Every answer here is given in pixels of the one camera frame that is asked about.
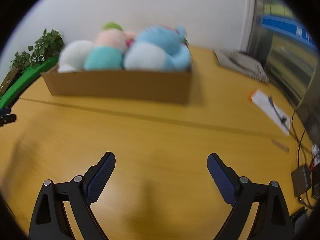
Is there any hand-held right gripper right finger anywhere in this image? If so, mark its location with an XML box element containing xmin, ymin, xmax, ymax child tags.
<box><xmin>207</xmin><ymin>152</ymin><xmax>293</xmax><ymax>240</ymax></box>

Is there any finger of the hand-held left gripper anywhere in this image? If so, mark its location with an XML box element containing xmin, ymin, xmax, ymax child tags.
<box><xmin>0</xmin><ymin>107</ymin><xmax>17</xmax><ymax>127</ymax></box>

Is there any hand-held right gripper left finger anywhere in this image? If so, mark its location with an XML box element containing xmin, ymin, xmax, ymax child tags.
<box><xmin>29</xmin><ymin>151</ymin><xmax>116</xmax><ymax>240</ymax></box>

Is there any brown cardboard box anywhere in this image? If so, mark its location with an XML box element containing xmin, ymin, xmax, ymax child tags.
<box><xmin>41</xmin><ymin>65</ymin><xmax>193</xmax><ymax>105</ymax></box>

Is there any blue white plush toy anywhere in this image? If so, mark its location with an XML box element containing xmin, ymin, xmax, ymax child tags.
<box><xmin>124</xmin><ymin>25</ymin><xmax>192</xmax><ymax>71</ymax></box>

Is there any green board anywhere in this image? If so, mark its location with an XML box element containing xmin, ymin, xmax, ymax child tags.
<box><xmin>0</xmin><ymin>55</ymin><xmax>60</xmax><ymax>110</ymax></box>

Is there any black power adapter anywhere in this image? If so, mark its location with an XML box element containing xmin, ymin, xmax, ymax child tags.
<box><xmin>291</xmin><ymin>165</ymin><xmax>312</xmax><ymax>197</ymax></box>

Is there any green potted plant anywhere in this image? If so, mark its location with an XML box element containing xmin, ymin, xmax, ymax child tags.
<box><xmin>9</xmin><ymin>29</ymin><xmax>65</xmax><ymax>70</ymax></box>

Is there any white paper with orange edge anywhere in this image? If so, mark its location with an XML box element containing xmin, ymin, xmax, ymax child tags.
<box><xmin>249</xmin><ymin>89</ymin><xmax>292</xmax><ymax>136</ymax></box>

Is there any white red connector plug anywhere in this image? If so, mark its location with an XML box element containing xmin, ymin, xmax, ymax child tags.
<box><xmin>311</xmin><ymin>144</ymin><xmax>320</xmax><ymax>163</ymax></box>

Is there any green-haired pink teal plush doll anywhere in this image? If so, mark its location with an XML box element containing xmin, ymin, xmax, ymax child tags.
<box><xmin>84</xmin><ymin>22</ymin><xmax>128</xmax><ymax>71</ymax></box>

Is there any pink plush toy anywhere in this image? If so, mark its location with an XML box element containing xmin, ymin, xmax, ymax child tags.
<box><xmin>124</xmin><ymin>31</ymin><xmax>137</xmax><ymax>48</ymax></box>

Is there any blue window banner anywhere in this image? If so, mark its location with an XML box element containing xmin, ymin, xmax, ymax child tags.
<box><xmin>261</xmin><ymin>15</ymin><xmax>317</xmax><ymax>49</ymax></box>

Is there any long black cable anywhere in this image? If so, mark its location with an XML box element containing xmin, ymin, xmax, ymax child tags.
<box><xmin>291</xmin><ymin>106</ymin><xmax>315</xmax><ymax>168</ymax></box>

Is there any short black cable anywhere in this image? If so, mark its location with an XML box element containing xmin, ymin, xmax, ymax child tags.
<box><xmin>267</xmin><ymin>95</ymin><xmax>288</xmax><ymax>125</ymax></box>

